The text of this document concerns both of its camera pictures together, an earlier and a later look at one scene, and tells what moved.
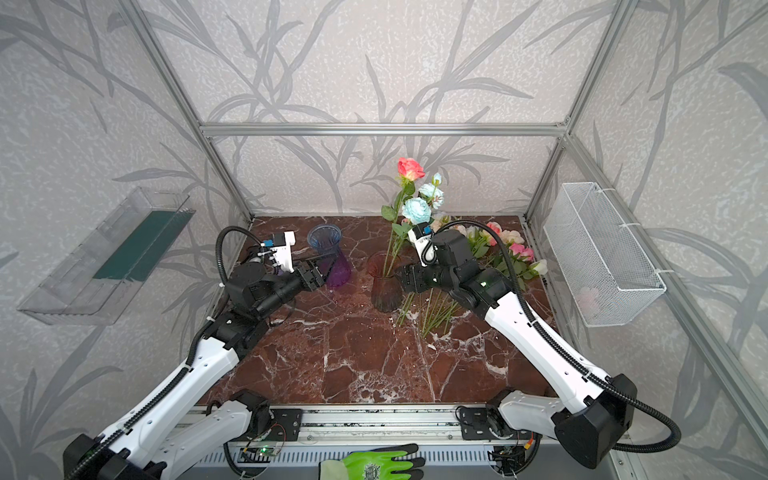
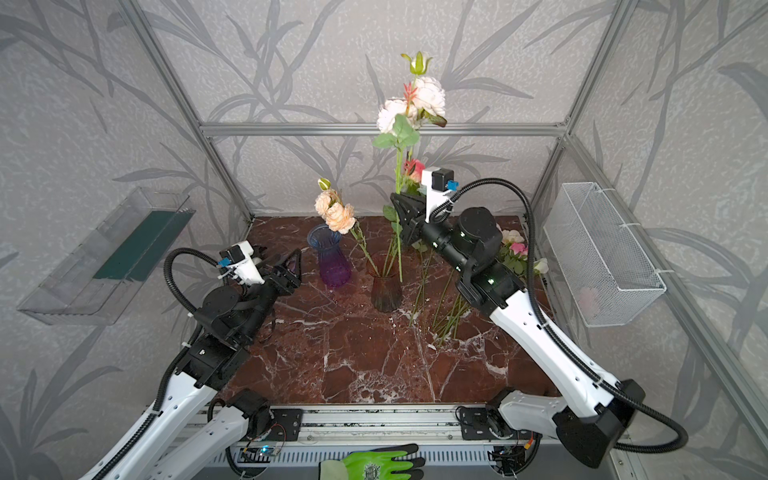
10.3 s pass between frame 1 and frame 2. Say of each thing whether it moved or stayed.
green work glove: stayed
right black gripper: moved
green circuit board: stayed
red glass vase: stayed
